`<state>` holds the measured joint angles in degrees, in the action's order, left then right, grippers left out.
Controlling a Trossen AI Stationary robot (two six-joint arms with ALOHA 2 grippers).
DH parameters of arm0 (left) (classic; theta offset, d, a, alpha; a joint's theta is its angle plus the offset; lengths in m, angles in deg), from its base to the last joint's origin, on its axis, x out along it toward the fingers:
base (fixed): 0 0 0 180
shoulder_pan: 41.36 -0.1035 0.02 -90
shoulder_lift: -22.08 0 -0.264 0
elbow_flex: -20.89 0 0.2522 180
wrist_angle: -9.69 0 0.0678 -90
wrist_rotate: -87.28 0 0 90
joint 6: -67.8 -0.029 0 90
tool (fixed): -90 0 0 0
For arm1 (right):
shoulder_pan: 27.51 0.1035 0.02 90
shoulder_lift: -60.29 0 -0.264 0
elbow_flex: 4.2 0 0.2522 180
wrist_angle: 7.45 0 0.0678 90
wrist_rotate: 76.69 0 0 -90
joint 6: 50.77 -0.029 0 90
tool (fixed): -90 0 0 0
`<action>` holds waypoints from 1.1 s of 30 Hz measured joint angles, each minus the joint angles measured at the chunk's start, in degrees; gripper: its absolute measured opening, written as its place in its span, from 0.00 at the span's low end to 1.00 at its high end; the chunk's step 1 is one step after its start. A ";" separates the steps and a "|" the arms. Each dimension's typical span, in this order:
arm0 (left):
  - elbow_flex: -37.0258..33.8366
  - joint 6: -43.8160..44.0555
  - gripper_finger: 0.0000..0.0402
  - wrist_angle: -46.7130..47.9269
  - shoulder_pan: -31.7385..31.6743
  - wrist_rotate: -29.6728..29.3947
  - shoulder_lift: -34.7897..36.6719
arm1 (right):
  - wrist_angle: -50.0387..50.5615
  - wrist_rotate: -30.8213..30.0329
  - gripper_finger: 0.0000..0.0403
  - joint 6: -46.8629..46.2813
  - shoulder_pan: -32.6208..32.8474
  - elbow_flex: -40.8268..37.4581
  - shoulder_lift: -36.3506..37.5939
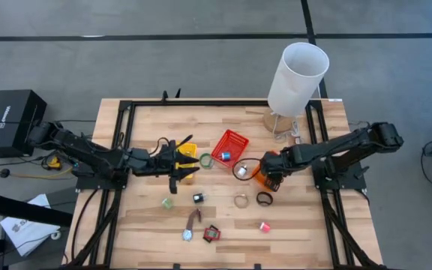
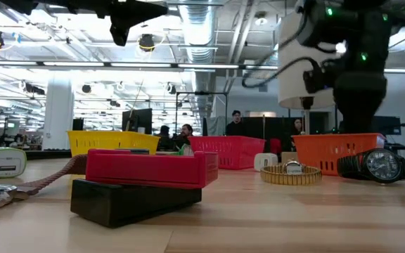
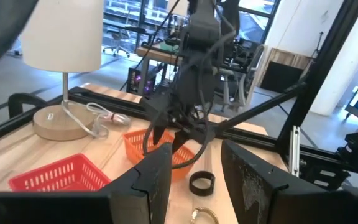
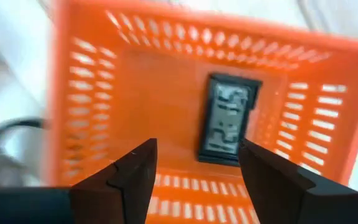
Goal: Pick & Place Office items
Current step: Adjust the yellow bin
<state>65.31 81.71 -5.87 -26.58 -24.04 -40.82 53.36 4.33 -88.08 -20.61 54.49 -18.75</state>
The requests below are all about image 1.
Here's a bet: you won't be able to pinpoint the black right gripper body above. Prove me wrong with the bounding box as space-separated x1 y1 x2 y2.
259 149 291 177

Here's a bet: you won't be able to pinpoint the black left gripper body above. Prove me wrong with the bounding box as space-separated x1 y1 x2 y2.
151 140 182 177

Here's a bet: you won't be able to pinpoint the green band watch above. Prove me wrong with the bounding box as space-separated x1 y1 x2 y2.
199 152 215 170

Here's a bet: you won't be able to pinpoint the yellow plastic basket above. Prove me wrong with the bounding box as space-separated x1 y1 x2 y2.
175 141 199 181

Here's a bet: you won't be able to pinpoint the black band dark watch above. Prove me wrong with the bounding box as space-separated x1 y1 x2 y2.
256 190 274 208

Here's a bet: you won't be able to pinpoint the brown strap silver watch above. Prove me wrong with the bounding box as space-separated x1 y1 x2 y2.
181 208 203 242

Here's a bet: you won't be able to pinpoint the red digital clock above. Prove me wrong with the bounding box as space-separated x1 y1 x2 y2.
202 224 222 244

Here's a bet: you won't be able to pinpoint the red plastic basket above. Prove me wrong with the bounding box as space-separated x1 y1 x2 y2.
211 129 250 169

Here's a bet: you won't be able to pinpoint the white shade table lamp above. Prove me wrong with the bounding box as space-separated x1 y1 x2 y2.
262 41 330 134

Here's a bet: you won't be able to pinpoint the white paper sheets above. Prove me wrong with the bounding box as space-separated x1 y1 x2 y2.
0 193 62 258

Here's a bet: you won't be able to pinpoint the black cardboard box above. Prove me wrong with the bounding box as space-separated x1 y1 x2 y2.
0 88 48 158

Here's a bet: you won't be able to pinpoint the black workbench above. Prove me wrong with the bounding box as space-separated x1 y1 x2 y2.
0 190 74 270

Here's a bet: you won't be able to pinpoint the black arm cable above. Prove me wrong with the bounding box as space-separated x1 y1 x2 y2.
154 134 194 155

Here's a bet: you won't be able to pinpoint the white lamp cord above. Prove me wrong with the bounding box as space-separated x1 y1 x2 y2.
271 111 306 149

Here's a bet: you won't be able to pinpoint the black aluminium table frame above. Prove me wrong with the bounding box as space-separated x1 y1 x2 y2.
64 97 386 270

